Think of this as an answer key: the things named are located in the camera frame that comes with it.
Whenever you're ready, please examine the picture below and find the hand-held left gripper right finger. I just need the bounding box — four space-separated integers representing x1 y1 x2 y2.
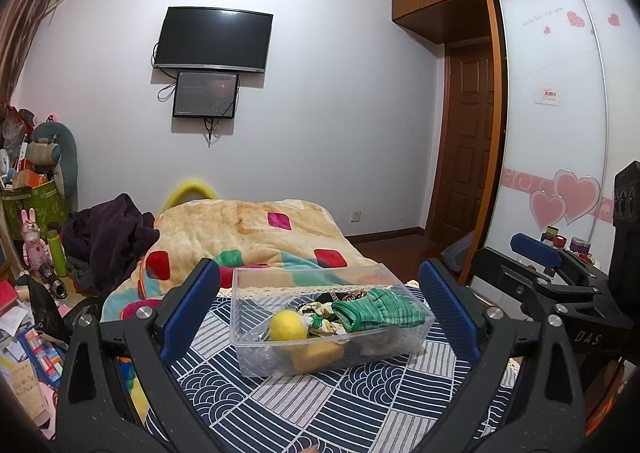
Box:
418 257 587 453

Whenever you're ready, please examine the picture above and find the beige plush patterned blanket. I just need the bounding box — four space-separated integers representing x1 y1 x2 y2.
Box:
100 198 382 426

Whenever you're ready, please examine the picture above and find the dark clothing heap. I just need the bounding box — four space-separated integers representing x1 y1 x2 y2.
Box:
62 192 161 297

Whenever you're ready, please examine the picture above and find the green storage bin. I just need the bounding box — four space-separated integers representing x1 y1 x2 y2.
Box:
0 180 69 240

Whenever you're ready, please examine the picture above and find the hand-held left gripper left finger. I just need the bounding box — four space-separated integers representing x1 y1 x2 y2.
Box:
54 257 222 453

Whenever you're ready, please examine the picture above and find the pile of household items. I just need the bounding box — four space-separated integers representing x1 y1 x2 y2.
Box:
0 104 52 190

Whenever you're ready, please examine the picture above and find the black wall television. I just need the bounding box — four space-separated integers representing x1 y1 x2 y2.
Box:
153 6 274 75

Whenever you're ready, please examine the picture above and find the striped brown curtain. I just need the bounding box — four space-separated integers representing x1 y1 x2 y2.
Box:
0 0 72 108

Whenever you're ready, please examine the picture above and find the brown wooden door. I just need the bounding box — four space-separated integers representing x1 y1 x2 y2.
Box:
425 37 497 280

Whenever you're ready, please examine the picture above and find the blue white patterned cloth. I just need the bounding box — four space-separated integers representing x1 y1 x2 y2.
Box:
144 280 522 453

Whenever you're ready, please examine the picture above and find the white sliding wardrobe door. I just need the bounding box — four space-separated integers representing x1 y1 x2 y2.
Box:
492 0 609 285
580 0 640 246

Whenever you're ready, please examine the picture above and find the yellow fuzzy ball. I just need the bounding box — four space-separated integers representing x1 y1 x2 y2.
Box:
269 310 310 345

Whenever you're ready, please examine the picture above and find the red white door sticker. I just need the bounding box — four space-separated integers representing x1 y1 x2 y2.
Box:
533 86 562 107

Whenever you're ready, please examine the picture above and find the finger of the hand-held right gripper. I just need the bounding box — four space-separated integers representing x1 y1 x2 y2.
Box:
472 246 631 329
510 232 609 289

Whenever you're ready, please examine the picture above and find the pale plastic bag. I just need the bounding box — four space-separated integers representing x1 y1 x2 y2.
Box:
444 232 477 280

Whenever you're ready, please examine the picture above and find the yellow sponge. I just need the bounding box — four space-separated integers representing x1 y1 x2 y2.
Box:
292 340 347 375

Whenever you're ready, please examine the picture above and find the floral scrunchie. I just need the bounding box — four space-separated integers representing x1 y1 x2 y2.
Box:
297 301 347 337

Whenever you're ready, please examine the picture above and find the black flashlight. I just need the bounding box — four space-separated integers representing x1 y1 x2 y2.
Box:
39 263 69 300

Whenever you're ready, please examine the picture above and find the grey plush toy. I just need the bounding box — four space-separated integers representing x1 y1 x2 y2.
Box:
27 115 80 200

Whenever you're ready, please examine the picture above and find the clear plastic box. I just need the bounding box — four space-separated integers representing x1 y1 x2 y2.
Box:
231 262 435 378

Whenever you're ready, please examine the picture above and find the small black wall monitor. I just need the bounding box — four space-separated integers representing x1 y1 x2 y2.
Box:
172 70 240 119

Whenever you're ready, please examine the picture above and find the green bottle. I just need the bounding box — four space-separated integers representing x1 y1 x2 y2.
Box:
46 228 69 278

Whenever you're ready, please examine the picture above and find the pink rabbit figure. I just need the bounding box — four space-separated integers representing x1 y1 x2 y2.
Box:
20 208 49 277

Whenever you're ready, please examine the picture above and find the black bag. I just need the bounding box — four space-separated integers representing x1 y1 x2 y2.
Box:
27 275 74 345

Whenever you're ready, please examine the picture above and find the pile of papers and boxes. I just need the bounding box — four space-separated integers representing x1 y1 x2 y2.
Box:
0 273 72 440

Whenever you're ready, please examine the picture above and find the green knitted cloth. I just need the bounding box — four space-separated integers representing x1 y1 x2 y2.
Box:
332 287 427 333

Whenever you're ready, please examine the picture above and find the yellow ring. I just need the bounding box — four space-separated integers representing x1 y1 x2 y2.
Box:
158 178 221 217

